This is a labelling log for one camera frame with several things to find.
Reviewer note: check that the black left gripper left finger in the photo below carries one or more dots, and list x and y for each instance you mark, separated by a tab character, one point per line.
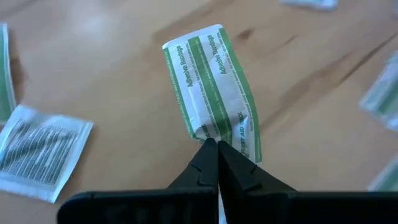
140	208

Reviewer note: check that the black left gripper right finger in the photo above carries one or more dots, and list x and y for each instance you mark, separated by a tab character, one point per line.
295	208

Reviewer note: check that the green striped bandage packet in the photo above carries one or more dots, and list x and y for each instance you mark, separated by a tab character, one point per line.
4	77
384	96
211	84

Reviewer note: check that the white antiseptic wipe packet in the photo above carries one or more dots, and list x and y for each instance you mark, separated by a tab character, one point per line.
37	152
311	3

